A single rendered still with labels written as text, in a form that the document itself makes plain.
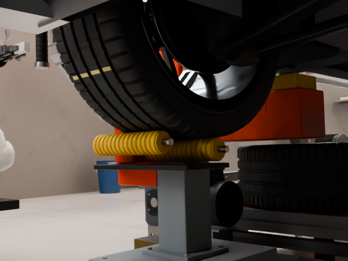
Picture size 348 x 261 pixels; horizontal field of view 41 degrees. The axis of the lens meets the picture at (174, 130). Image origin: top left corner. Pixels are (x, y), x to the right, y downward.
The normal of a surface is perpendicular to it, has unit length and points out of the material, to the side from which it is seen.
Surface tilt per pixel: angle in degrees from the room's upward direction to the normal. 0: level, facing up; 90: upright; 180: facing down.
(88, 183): 90
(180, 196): 90
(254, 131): 90
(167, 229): 90
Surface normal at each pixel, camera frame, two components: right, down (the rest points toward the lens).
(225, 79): -0.53, -0.69
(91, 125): 0.73, -0.05
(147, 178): -0.70, -0.01
